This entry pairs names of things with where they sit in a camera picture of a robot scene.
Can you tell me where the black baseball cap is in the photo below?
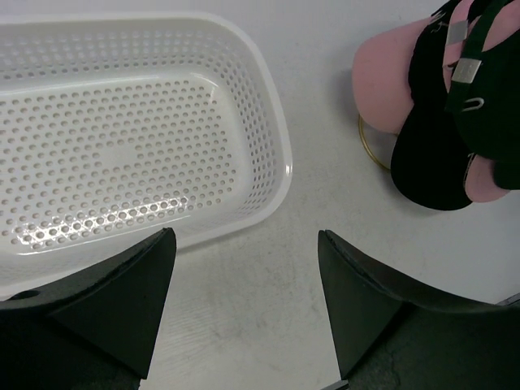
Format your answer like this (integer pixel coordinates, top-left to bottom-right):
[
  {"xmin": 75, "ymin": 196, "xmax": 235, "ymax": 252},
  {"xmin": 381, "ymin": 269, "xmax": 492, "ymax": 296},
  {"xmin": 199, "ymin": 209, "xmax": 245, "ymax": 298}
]
[{"xmin": 391, "ymin": 11, "xmax": 471, "ymax": 211}]

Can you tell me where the gold wire hat stand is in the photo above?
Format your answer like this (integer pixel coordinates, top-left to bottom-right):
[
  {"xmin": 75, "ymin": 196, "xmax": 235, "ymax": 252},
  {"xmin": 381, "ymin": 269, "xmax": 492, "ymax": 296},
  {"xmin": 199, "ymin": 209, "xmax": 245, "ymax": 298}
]
[{"xmin": 357, "ymin": 115, "xmax": 390, "ymax": 172}]

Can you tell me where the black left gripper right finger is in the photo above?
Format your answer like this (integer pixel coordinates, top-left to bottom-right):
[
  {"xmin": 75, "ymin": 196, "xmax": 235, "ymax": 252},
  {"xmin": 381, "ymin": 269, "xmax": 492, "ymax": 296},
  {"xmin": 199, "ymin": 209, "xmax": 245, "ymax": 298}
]
[{"xmin": 318, "ymin": 230, "xmax": 519, "ymax": 389}]

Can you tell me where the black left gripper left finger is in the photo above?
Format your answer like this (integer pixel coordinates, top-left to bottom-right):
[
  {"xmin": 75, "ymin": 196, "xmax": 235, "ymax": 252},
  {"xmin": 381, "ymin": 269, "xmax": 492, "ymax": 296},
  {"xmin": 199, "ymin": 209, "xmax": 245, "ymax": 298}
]
[{"xmin": 1, "ymin": 228, "xmax": 177, "ymax": 389}]

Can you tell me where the dark green baseball cap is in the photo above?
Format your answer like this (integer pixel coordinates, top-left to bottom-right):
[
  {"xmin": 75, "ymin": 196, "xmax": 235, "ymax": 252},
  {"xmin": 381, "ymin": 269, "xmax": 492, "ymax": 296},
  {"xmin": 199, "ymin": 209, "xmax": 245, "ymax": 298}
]
[{"xmin": 446, "ymin": 1, "xmax": 519, "ymax": 191}]

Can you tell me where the plain pink baseball cap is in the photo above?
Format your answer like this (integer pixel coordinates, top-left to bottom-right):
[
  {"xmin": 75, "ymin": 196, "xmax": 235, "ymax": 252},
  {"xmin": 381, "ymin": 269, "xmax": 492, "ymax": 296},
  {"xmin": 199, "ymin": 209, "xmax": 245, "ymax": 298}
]
[{"xmin": 351, "ymin": 0, "xmax": 488, "ymax": 137}]

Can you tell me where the white perforated plastic basket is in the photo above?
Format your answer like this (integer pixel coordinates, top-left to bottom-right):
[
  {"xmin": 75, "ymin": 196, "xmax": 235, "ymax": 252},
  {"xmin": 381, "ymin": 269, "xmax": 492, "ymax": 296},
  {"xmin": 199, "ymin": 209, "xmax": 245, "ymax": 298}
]
[{"xmin": 1, "ymin": 12, "xmax": 293, "ymax": 298}]

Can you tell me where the pink cap with white logo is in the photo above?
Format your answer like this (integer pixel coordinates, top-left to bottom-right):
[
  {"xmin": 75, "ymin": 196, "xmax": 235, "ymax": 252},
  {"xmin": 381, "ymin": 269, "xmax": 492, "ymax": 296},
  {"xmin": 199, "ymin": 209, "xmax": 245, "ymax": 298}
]
[{"xmin": 464, "ymin": 154, "xmax": 509, "ymax": 203}]

